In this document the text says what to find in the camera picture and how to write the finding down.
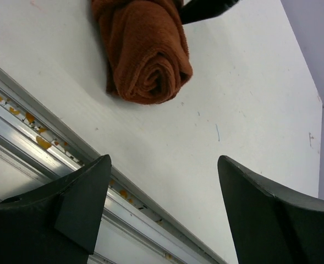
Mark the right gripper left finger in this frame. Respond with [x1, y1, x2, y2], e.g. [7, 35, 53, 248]
[0, 155, 112, 263]

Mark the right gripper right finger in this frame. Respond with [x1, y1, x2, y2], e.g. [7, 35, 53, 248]
[217, 156, 324, 263]

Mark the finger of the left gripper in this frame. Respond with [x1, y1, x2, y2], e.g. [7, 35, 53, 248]
[179, 0, 239, 25]

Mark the rust orange towel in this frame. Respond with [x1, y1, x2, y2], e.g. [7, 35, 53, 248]
[91, 1, 193, 105]

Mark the aluminium mounting rail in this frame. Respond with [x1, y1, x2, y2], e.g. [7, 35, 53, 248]
[0, 70, 222, 263]

